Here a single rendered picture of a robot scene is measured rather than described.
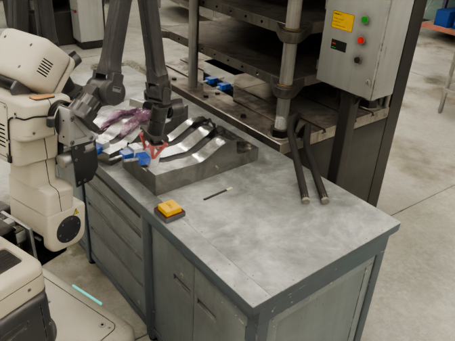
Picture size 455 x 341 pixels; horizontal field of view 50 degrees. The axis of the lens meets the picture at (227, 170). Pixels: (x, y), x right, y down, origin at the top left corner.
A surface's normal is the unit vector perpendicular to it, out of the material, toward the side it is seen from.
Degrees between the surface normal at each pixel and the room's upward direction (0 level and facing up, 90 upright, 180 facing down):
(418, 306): 0
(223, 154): 90
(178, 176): 90
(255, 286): 0
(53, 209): 90
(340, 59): 90
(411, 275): 0
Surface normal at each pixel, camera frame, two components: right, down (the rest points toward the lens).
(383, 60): 0.62, 0.42
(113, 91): 0.77, 0.25
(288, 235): 0.05, -0.87
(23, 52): -0.39, -0.29
